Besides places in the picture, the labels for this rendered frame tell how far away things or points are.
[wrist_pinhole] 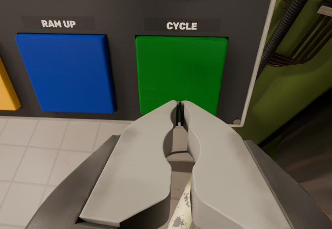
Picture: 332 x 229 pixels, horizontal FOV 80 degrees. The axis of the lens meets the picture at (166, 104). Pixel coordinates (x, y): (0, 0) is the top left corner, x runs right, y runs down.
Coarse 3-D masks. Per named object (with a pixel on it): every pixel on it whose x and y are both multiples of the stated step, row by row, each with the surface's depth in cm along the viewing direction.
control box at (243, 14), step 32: (0, 0) 16; (32, 0) 15; (64, 0) 15; (96, 0) 15; (128, 0) 15; (160, 0) 15; (192, 0) 15; (224, 0) 15; (256, 0) 15; (0, 32) 17; (32, 32) 17; (64, 32) 17; (96, 32) 16; (128, 32) 16; (160, 32) 16; (192, 32) 16; (224, 32) 16; (256, 32) 16; (128, 64) 18; (256, 64) 17; (32, 96) 20; (128, 96) 19; (224, 96) 19
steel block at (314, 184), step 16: (320, 96) 56; (304, 112) 61; (320, 112) 52; (288, 128) 68; (304, 128) 56; (320, 128) 48; (288, 144) 62; (304, 144) 52; (320, 144) 45; (288, 160) 57; (304, 160) 49; (320, 160) 43; (304, 176) 46; (320, 176) 40; (320, 192) 45
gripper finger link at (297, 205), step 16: (256, 160) 8; (272, 160) 8; (272, 176) 7; (288, 176) 7; (272, 192) 7; (288, 192) 7; (304, 192) 7; (288, 208) 6; (304, 208) 6; (320, 208) 6; (304, 224) 6; (320, 224) 6
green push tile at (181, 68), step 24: (144, 48) 16; (168, 48) 16; (192, 48) 16; (216, 48) 16; (144, 72) 17; (168, 72) 17; (192, 72) 17; (216, 72) 17; (144, 96) 19; (168, 96) 18; (192, 96) 18; (216, 96) 18
